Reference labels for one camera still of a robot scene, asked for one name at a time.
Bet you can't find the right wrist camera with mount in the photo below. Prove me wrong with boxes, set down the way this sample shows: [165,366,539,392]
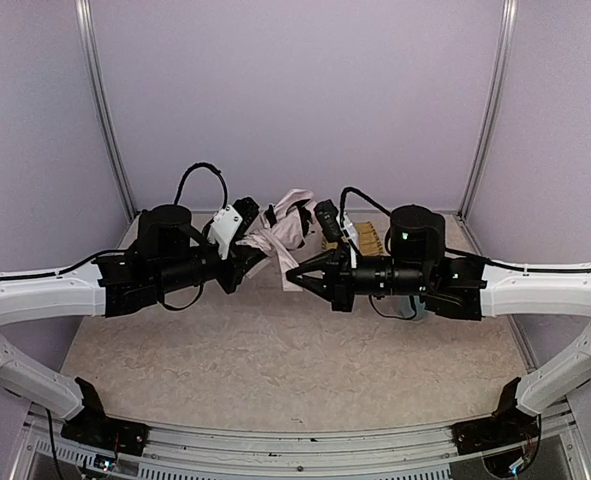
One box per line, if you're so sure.
[314,199,361,269]

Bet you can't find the right metal frame post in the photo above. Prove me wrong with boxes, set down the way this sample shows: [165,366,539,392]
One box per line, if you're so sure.
[458,0,518,223]

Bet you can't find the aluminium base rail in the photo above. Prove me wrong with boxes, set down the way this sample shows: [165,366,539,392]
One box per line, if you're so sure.
[4,400,591,479]

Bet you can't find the light blue mug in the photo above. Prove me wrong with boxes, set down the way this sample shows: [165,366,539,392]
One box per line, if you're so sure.
[397,296,427,322]

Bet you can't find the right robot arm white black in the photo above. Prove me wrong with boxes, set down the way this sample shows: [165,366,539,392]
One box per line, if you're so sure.
[286,201,591,420]

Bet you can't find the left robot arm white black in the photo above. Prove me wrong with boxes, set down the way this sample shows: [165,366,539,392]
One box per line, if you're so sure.
[0,197,261,426]

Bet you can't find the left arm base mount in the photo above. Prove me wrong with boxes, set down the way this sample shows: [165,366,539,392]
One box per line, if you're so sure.
[61,417,149,457]

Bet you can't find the woven bamboo tray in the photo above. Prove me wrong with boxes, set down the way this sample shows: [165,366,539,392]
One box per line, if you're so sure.
[320,222,389,259]

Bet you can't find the left metal frame post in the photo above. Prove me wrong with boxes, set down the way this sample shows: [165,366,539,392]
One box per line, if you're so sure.
[75,0,138,221]

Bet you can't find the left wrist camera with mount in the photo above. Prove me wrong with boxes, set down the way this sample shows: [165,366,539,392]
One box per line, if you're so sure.
[207,197,260,260]

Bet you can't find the pink umbrella black lining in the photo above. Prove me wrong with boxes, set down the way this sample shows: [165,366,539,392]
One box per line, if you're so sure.
[236,189,317,292]

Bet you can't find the metal frame post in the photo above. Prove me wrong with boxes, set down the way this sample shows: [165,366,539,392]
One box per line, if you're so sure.
[458,0,518,223]
[75,0,138,221]

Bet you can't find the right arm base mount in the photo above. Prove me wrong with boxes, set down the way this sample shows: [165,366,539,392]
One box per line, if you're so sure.
[451,417,539,455]

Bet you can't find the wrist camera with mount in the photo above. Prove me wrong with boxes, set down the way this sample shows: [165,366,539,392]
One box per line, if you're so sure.
[207,197,260,260]
[314,199,361,269]

